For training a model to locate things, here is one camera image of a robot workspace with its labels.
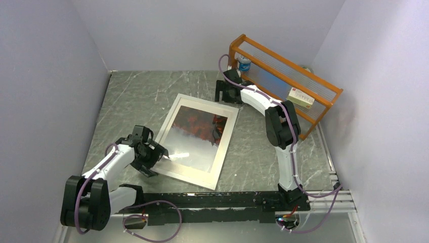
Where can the small cream red box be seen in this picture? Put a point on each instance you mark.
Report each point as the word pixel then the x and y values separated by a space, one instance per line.
pixel 300 98

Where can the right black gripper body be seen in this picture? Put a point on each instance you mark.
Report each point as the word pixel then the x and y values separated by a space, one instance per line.
pixel 227 86

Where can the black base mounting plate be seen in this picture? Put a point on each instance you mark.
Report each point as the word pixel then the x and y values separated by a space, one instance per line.
pixel 207 207

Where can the orange wooden shelf rack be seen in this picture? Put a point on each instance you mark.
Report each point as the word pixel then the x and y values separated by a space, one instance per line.
pixel 324 93

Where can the white picture frame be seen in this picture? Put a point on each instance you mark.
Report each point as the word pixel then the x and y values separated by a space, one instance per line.
pixel 197 141

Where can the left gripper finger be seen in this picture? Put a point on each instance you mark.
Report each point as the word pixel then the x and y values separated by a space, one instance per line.
pixel 147 172
pixel 159 150

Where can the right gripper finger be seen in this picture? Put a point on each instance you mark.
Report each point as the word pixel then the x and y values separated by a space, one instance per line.
pixel 219 89
pixel 229 95

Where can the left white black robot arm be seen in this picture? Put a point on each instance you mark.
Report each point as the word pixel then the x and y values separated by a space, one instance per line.
pixel 88 201

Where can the blue white can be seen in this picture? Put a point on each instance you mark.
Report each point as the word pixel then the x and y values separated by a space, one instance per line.
pixel 243 63

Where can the red autumn photo print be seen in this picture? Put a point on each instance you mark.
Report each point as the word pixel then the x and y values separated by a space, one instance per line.
pixel 194 138

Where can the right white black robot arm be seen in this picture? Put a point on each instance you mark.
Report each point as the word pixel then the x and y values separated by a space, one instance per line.
pixel 282 126

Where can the aluminium rail frame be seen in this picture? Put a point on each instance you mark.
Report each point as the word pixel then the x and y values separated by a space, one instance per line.
pixel 321 203

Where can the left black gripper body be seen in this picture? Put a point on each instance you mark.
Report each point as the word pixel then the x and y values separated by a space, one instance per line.
pixel 150 156

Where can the blue paper sheet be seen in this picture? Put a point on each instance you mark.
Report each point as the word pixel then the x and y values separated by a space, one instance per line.
pixel 275 85

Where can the tape roll behind shelf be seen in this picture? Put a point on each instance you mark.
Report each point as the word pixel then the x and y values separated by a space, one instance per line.
pixel 307 69

